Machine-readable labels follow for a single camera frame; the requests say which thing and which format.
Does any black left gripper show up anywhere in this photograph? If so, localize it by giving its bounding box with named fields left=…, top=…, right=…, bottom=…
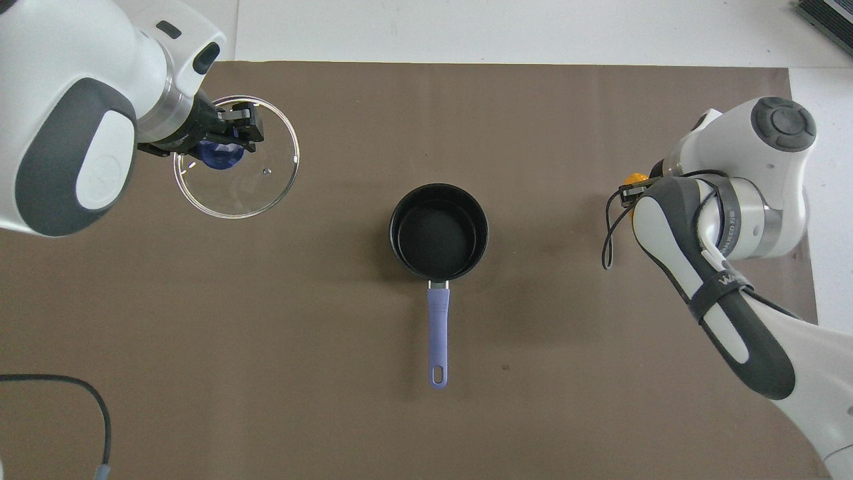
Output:
left=138, top=93, right=265, bottom=157

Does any glass lid blue knob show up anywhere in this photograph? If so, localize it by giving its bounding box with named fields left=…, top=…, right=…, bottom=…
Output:
left=173, top=95, right=301, bottom=219

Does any brown table mat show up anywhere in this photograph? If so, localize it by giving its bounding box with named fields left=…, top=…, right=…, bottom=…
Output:
left=0, top=61, right=830, bottom=480

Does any dark ribbed device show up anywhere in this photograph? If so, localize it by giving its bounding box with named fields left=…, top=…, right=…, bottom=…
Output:
left=793, top=0, right=853, bottom=57

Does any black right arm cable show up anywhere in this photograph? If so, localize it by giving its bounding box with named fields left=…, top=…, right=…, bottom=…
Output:
left=602, top=168, right=667, bottom=271

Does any dark blue pot purple handle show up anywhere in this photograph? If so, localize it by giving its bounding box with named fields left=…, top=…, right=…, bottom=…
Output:
left=389, top=183, right=489, bottom=389

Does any black loose cable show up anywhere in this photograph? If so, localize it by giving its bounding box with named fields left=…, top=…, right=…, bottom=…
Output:
left=0, top=375, right=112, bottom=480

